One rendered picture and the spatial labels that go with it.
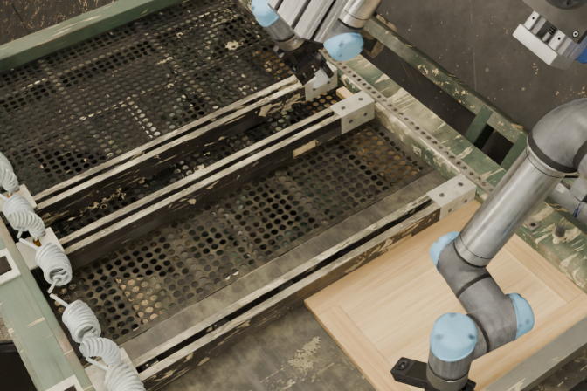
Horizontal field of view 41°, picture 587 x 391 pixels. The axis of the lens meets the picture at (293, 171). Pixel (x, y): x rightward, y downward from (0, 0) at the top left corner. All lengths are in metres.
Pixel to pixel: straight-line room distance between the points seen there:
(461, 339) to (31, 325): 1.04
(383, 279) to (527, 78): 1.41
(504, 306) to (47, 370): 1.01
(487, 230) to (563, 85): 1.78
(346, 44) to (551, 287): 0.82
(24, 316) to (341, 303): 0.76
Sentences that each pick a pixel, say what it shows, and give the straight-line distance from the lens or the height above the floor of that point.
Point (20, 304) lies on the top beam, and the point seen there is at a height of 1.87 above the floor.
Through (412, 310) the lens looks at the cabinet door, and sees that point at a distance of 1.97.
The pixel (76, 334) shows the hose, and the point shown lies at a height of 1.88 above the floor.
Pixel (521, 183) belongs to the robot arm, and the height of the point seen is 1.61.
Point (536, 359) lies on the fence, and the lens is 1.91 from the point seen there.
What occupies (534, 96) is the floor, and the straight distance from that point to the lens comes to 3.17.
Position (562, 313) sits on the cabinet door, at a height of 0.96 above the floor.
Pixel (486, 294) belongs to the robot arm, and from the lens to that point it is 1.45.
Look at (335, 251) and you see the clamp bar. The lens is 2.00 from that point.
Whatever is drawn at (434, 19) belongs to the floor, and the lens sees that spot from 3.48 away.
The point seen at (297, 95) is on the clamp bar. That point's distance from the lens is 2.47.
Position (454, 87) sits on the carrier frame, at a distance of 3.15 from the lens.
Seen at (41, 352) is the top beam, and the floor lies 1.88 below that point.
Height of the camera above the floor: 2.77
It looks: 45 degrees down
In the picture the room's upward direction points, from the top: 85 degrees counter-clockwise
